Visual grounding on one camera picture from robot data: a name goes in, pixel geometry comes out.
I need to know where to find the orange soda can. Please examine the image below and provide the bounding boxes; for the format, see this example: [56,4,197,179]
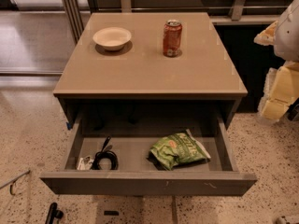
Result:
[163,20,182,57]

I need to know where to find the small white packet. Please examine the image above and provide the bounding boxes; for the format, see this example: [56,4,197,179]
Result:
[77,156,93,170]

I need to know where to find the grey drawer cabinet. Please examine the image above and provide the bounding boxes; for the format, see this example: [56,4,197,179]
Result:
[53,13,247,122]

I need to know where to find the white paper bowl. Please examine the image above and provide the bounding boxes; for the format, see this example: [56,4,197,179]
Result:
[93,27,132,51]

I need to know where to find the coiled black cable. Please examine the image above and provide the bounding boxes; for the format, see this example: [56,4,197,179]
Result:
[91,135,120,171]

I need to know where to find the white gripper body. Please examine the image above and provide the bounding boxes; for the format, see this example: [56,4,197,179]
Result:
[274,0,299,62]

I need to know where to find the metal hook rod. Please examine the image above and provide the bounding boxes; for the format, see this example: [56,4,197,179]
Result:
[0,170,31,196]

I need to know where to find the green jalapeno chip bag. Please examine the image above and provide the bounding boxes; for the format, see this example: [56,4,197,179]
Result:
[148,129,211,171]

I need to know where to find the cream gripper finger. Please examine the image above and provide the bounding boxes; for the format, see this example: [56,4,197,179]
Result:
[253,21,278,46]
[258,61,299,121]

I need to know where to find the open grey top drawer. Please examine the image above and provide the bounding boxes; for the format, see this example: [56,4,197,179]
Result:
[40,108,257,196]

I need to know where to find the black object on floor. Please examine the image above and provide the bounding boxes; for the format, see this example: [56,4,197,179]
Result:
[45,203,64,224]

